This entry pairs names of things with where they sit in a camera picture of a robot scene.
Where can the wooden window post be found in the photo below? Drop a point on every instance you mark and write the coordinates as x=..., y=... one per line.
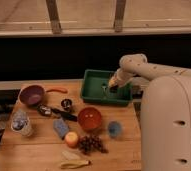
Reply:
x=53, y=16
x=119, y=15

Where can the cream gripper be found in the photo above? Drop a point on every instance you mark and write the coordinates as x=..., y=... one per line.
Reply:
x=120, y=79

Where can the green plastic tray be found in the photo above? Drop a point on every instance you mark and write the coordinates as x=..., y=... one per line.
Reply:
x=92, y=92

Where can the bunch of dark grapes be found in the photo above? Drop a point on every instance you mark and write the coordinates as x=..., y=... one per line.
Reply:
x=87, y=144

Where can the blue cup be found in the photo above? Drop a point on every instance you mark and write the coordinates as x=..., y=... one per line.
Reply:
x=114, y=129

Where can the orange red bowl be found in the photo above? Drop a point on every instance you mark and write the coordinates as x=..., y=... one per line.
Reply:
x=89, y=118

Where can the small metal spoon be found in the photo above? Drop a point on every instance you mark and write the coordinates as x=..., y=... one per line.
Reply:
x=104, y=87

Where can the wooden window post left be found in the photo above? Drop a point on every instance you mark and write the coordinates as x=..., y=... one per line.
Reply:
x=53, y=16

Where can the orange carrot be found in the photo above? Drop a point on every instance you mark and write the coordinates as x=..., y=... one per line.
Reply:
x=61, y=90

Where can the yellow banana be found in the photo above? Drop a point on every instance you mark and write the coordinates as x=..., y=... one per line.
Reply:
x=72, y=164

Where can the blue sponge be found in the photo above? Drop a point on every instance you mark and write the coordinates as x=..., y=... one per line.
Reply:
x=60, y=127

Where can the purple bowl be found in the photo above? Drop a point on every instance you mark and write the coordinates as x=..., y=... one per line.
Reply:
x=32, y=95

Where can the wooden window post right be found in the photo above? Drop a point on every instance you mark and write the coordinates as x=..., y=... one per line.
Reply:
x=119, y=15

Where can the orange apple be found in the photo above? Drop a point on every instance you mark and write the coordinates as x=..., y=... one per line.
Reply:
x=71, y=139

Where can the small metal cup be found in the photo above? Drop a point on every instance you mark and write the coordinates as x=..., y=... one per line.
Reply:
x=66, y=104

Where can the pale garlic piece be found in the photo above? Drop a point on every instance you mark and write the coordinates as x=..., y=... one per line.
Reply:
x=70, y=156

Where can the black handled knife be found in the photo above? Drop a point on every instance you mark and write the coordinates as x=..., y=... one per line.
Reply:
x=48, y=111

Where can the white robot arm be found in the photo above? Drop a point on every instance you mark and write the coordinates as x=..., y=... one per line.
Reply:
x=165, y=117

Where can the black eraser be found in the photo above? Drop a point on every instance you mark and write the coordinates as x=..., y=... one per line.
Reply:
x=113, y=89

